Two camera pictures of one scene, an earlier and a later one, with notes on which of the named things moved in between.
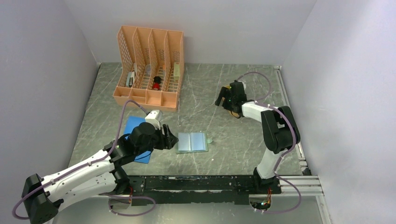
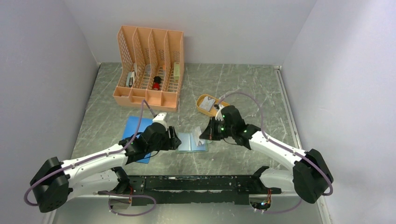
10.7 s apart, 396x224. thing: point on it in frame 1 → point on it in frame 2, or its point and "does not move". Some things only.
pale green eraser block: x=176 y=72 does not move
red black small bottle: x=157 y=81 does not move
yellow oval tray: x=234 y=113 → x=213 y=111
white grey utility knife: x=130 y=79 does not move
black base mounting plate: x=196 y=190 does not move
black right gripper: x=223 y=93 → x=209 y=133
